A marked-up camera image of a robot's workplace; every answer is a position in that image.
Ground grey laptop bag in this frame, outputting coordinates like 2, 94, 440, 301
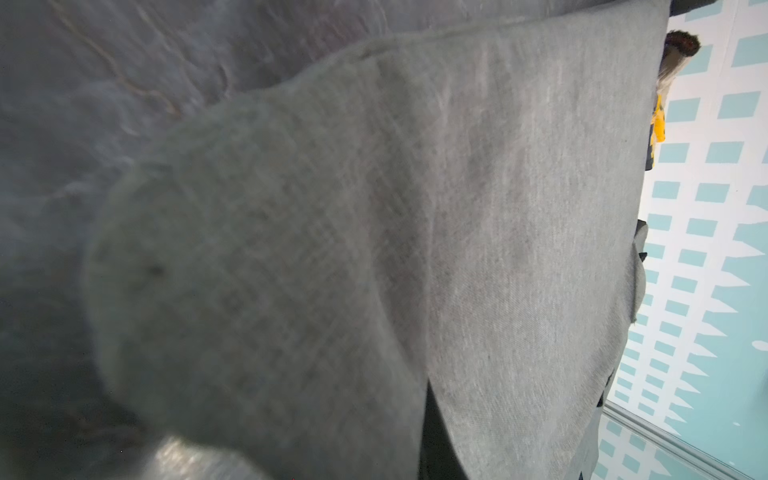
633, 219, 649, 262
83, 1, 669, 479

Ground yellow black pliers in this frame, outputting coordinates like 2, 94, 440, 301
645, 94, 666, 171

